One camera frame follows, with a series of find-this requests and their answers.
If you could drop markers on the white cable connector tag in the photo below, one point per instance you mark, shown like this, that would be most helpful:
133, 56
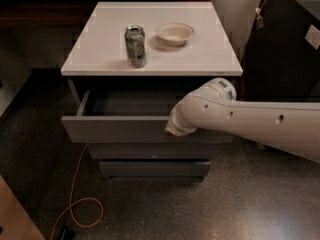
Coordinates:
259, 19

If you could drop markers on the grey middle drawer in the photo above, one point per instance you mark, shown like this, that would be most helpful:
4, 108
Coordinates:
152, 150

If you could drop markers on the grey bottom drawer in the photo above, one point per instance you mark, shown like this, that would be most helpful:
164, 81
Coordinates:
155, 168

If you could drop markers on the wooden board corner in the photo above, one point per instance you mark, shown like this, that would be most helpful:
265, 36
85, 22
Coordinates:
15, 223

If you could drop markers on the grey top drawer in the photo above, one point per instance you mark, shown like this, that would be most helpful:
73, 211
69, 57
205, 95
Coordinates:
131, 116

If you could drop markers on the white-top drawer cabinet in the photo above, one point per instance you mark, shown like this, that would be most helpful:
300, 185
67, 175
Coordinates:
98, 60

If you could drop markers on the black plug on floor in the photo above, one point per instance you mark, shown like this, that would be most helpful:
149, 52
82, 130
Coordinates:
66, 234

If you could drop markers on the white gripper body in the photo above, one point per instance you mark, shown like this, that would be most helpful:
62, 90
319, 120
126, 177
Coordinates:
175, 128

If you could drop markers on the black cabinet at right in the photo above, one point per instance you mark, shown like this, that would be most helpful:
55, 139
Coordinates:
279, 65

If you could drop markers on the white label on cabinet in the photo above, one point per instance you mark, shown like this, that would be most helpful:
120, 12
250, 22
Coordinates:
313, 37

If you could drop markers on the white paper bowl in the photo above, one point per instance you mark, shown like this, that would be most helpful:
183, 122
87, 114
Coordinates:
175, 34

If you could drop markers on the silver green drink can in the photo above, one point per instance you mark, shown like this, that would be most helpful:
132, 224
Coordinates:
135, 46

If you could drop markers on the grey drawer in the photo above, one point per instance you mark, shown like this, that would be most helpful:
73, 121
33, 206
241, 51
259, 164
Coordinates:
131, 116
155, 168
152, 150

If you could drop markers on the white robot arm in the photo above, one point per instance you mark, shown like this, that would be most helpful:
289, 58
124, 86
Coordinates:
290, 127

